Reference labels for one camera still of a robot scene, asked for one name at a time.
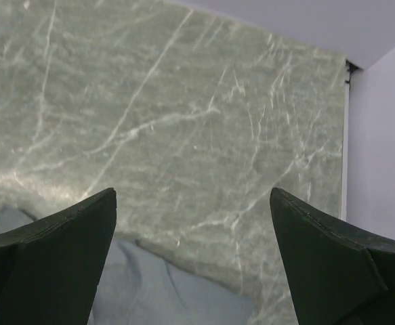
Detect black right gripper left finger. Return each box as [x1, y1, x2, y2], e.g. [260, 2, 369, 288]
[0, 188, 117, 324]

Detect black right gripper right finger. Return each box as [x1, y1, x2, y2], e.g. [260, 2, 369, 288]
[270, 188, 395, 324]

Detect grey button-up shirt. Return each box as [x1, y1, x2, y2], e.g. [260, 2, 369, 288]
[0, 204, 255, 325]

